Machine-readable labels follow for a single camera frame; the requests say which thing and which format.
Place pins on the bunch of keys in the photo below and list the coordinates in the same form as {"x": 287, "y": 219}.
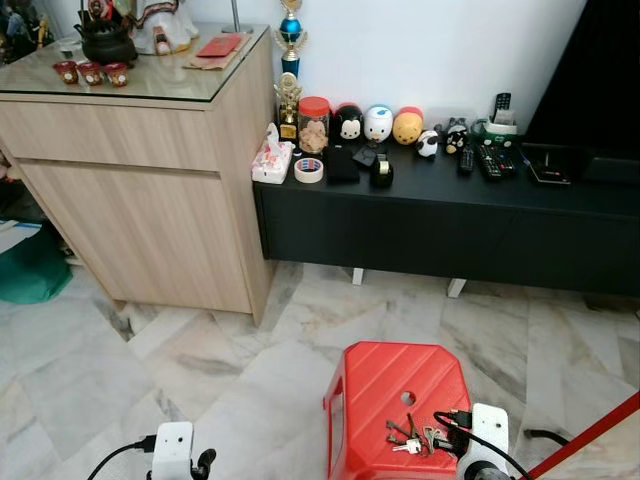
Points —
{"x": 408, "y": 436}

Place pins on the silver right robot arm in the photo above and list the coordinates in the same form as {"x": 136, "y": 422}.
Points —
{"x": 487, "y": 473}

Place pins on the red plastic stool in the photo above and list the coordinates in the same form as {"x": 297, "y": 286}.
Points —
{"x": 385, "y": 380}

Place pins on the long red bar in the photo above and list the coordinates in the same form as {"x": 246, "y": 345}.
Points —
{"x": 590, "y": 430}

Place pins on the black low tv console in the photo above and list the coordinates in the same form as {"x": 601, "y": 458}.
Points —
{"x": 430, "y": 225}

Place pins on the green bag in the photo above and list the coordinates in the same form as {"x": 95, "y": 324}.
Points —
{"x": 30, "y": 270}

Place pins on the light wooden cabinet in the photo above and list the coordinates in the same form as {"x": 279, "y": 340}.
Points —
{"x": 140, "y": 210}

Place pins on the black tape dispenser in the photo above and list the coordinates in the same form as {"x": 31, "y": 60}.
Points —
{"x": 381, "y": 172}

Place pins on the slim black remote control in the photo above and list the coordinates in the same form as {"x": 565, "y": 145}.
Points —
{"x": 465, "y": 160}

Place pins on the wide black remote control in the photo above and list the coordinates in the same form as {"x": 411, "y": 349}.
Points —
{"x": 490, "y": 162}

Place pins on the flat black set-top box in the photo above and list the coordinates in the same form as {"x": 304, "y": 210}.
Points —
{"x": 548, "y": 165}

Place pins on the small panda figure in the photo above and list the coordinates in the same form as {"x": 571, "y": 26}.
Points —
{"x": 428, "y": 144}

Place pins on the flat black pouch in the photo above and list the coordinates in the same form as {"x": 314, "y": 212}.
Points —
{"x": 342, "y": 165}

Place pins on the white tape roll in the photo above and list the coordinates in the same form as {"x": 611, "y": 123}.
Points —
{"x": 308, "y": 170}

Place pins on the yellow bear plush toy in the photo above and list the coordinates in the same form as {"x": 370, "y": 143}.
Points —
{"x": 408, "y": 127}

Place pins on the white tissue pack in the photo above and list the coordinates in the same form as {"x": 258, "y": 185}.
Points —
{"x": 272, "y": 160}

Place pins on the white duck plush toy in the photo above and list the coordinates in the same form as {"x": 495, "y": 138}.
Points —
{"x": 378, "y": 124}

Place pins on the black mouse plush toy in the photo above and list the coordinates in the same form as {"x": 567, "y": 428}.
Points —
{"x": 348, "y": 124}

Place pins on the clear jar with red lid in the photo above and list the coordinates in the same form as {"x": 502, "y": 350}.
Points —
{"x": 314, "y": 128}

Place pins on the small gold trophy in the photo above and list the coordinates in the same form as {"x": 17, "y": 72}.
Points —
{"x": 288, "y": 105}

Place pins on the black television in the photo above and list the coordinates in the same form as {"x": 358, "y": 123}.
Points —
{"x": 595, "y": 80}

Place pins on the tan paper mat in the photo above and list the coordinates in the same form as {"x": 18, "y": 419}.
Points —
{"x": 205, "y": 63}

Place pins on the red envelope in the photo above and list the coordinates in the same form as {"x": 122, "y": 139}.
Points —
{"x": 220, "y": 45}

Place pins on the tall blue gold trophy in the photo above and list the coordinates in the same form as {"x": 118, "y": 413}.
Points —
{"x": 290, "y": 35}

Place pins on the black iron teapot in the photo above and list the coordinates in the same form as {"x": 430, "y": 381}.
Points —
{"x": 105, "y": 42}

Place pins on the white robed figurine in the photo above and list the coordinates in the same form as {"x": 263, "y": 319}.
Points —
{"x": 165, "y": 28}

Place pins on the silver lamp stand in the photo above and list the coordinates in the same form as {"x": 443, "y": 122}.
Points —
{"x": 237, "y": 18}

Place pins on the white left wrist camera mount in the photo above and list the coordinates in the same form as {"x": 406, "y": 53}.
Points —
{"x": 172, "y": 450}

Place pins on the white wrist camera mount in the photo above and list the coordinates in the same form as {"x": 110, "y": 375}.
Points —
{"x": 172, "y": 450}
{"x": 490, "y": 430}

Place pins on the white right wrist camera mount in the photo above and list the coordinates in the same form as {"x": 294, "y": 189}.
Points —
{"x": 490, "y": 430}

